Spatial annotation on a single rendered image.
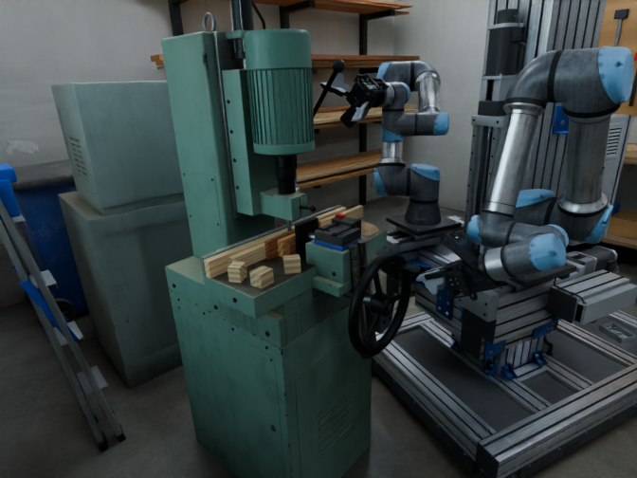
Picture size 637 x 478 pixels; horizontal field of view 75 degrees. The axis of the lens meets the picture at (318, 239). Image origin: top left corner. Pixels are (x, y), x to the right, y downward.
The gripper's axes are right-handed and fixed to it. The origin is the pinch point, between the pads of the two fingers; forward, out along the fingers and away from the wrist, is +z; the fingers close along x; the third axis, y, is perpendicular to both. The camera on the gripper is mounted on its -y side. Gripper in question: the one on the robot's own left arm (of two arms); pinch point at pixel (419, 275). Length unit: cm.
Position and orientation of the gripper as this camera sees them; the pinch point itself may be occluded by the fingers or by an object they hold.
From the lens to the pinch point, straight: 115.9
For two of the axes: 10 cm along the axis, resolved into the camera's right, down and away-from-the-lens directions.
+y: 3.7, 9.3, -0.3
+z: -6.3, 2.8, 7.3
